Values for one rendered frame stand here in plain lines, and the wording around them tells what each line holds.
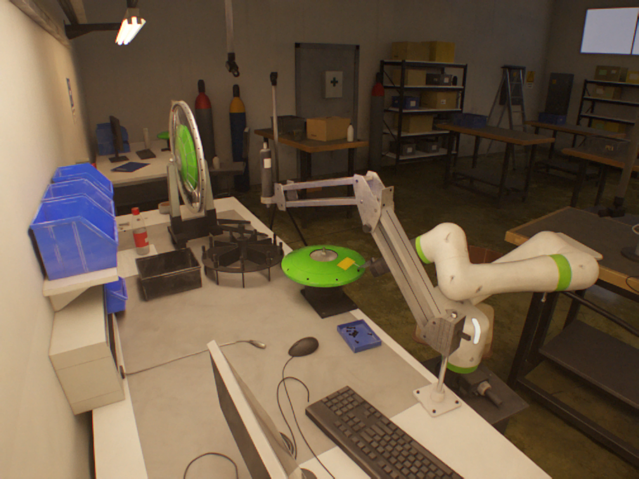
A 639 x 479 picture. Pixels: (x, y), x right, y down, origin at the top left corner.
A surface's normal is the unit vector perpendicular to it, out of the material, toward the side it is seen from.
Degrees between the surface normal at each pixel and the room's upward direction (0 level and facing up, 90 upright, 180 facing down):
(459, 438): 0
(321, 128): 90
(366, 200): 90
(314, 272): 21
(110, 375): 90
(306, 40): 90
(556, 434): 0
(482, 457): 0
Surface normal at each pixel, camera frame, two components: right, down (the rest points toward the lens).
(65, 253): 0.47, 0.40
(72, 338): 0.00, -0.91
